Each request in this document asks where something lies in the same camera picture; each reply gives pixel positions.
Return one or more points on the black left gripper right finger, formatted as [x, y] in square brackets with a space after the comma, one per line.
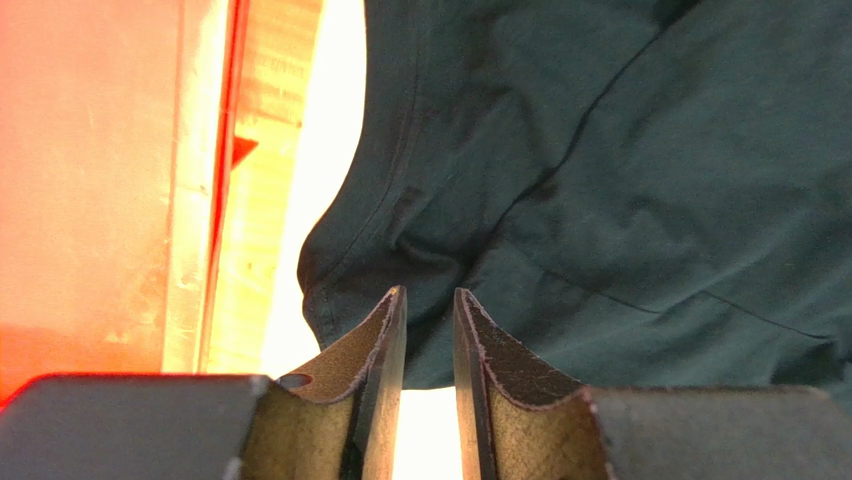
[520, 418]

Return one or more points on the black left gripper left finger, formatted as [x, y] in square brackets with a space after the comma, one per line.
[333, 417]

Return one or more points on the black t shirt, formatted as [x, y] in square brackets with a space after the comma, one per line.
[650, 193]

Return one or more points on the red plastic tray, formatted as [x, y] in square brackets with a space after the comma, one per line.
[117, 140]

